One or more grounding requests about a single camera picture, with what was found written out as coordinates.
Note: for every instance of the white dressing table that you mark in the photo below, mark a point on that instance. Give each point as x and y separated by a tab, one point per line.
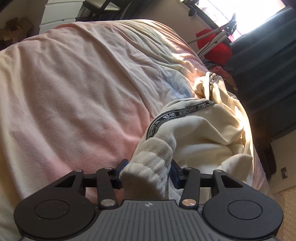
57	12

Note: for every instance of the pile of assorted clothes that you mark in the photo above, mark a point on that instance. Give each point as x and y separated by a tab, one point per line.
228	79

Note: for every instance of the teal curtain right of window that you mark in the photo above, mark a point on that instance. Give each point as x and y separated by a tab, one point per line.
263	67

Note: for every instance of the red bag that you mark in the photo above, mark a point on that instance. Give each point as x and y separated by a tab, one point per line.
221	54

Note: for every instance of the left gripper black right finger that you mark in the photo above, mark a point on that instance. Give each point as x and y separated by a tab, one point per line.
188	179

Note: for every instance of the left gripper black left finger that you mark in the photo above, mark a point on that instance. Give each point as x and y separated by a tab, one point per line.
107	179

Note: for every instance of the pastel pink bed sheet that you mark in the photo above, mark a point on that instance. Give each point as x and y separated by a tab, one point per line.
81	96

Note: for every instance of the dark framed window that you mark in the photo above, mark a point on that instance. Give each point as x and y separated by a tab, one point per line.
249	15

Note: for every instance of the cream zip-up jacket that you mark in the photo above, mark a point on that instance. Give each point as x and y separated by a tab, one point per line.
208	132

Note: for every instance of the wall switch plate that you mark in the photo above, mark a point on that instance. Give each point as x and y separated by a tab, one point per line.
284	174

